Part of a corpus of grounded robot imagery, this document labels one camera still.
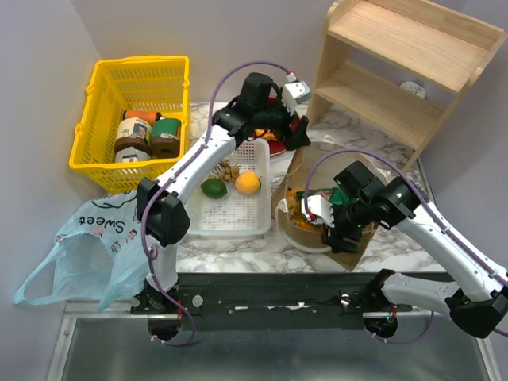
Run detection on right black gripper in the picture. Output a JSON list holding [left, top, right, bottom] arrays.
[[320, 196, 374, 254]]

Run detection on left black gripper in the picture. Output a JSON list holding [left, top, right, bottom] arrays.
[[252, 90, 310, 150]]

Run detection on green snack packet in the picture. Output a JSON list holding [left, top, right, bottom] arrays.
[[308, 187, 355, 206]]

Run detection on brown paper bag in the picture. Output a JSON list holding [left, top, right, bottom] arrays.
[[271, 141, 388, 271]]

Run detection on orange citrus fruit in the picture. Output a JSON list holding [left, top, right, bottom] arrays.
[[235, 171, 261, 194]]

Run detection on yellow berries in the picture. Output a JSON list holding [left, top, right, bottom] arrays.
[[209, 160, 240, 183]]

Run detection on green lime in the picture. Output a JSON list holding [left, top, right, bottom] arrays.
[[201, 178, 227, 199]]

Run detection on light blue plastic grocery bag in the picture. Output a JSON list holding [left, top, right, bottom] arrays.
[[13, 190, 148, 310]]

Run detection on orange ring doughnut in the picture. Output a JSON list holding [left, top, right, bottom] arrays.
[[254, 129, 278, 141]]

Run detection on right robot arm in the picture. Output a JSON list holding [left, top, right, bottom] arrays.
[[322, 161, 507, 338]]

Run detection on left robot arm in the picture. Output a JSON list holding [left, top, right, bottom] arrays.
[[137, 72, 310, 314]]

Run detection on orange packaged food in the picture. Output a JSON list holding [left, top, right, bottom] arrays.
[[286, 189, 323, 233]]

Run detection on red round tray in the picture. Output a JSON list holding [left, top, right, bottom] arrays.
[[261, 96, 289, 157]]

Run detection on green lidded brown jar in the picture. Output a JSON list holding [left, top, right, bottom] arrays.
[[150, 117, 182, 159]]

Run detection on orange capped bottle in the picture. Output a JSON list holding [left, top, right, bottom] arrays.
[[123, 110, 162, 125]]

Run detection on wooden shelf unit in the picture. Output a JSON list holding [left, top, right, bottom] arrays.
[[307, 1, 507, 171]]

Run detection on yellow plastic shopping basket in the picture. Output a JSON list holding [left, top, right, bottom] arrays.
[[69, 56, 191, 194]]

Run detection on white labelled brown jar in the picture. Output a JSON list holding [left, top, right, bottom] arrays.
[[114, 118, 152, 154]]

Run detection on grey white packaged item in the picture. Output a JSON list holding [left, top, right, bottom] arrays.
[[115, 147, 151, 164]]

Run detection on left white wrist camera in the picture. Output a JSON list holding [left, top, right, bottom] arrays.
[[282, 80, 311, 114]]

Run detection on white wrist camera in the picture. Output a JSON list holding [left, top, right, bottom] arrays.
[[282, 80, 311, 114], [301, 194, 334, 228]]

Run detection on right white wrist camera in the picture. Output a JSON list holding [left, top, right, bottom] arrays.
[[301, 194, 334, 228]]

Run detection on white round wall fixture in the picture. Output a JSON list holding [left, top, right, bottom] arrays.
[[399, 80, 426, 99]]

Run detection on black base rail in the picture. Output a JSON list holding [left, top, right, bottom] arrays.
[[130, 271, 461, 331]]

